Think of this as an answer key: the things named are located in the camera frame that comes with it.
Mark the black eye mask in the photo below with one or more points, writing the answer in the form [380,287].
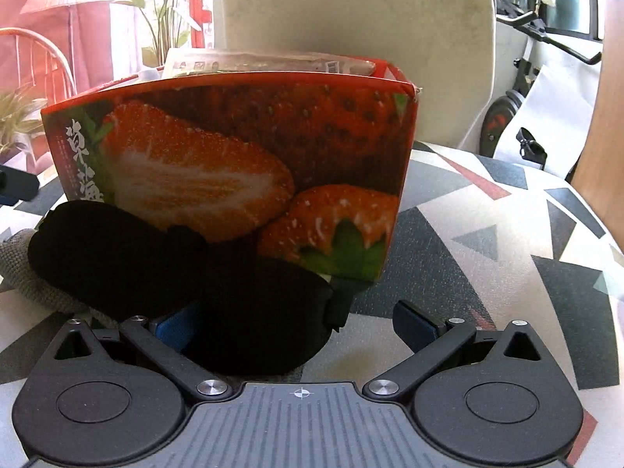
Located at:
[122,263]

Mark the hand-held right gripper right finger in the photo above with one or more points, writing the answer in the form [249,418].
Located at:
[414,324]

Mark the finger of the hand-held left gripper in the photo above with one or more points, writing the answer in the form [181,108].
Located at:
[19,185]

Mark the geometric patterned tablecloth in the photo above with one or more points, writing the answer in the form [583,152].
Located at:
[487,253]

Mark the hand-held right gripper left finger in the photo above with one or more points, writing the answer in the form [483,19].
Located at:
[170,329]

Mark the white chair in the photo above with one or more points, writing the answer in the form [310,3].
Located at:
[351,19]

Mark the white bag with black buckle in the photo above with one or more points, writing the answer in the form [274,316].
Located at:
[555,107]

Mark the pink printed wall poster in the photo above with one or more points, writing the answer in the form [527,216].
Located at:
[73,34]

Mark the grey knit cloth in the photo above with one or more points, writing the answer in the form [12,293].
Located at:
[29,282]

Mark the black scooter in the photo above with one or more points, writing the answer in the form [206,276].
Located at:
[502,122]

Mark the clear labelled plastic package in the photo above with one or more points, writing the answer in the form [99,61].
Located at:
[273,63]

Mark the red strawberry print cardboard box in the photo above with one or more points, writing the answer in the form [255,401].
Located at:
[219,156]

